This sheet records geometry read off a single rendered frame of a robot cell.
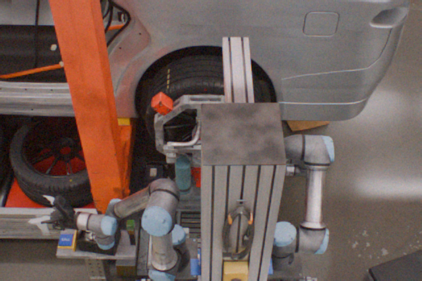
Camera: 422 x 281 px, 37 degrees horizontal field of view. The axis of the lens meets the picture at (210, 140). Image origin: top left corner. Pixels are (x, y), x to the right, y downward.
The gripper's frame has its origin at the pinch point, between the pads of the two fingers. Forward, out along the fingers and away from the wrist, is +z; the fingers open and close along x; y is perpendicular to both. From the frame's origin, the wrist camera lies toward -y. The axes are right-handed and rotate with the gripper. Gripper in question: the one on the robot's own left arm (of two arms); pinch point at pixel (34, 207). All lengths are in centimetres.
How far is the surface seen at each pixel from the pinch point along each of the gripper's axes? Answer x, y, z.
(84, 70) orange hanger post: 41, -45, -11
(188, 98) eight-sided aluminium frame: 89, 1, -44
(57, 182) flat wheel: 69, 64, 30
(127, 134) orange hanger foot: 98, 44, -5
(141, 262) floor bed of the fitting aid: 58, 109, -23
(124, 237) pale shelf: 48, 73, -18
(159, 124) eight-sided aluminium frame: 84, 18, -30
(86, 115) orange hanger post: 44.2, -16.8, -8.0
